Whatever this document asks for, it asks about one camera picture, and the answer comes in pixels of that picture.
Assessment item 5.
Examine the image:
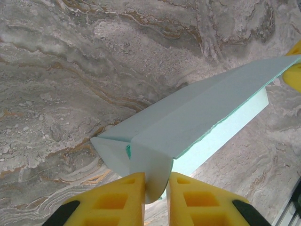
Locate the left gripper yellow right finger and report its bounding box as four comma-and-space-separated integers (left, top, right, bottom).
167, 171, 271, 226

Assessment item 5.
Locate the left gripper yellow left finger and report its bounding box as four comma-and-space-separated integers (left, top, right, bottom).
48, 172, 147, 226

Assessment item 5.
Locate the light teal paper box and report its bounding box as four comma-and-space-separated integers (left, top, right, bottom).
90, 54, 301, 204

